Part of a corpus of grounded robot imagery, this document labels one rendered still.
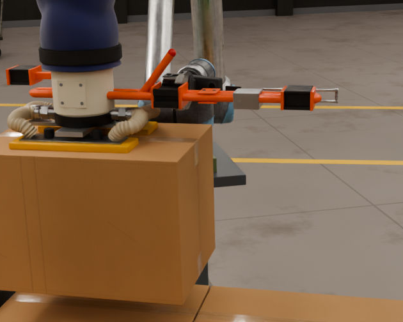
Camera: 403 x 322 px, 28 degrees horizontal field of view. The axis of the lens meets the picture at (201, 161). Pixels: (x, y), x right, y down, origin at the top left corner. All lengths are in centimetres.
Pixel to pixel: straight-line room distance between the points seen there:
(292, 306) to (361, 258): 177
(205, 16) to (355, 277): 168
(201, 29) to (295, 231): 192
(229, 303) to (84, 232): 54
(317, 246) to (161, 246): 228
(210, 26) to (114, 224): 99
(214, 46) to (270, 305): 98
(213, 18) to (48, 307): 113
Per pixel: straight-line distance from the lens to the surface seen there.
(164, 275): 214
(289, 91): 209
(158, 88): 220
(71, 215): 216
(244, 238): 440
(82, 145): 215
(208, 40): 288
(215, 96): 213
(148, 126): 231
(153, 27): 262
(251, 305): 245
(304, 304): 246
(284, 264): 409
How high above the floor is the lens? 164
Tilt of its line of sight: 16 degrees down
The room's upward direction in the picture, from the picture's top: 1 degrees counter-clockwise
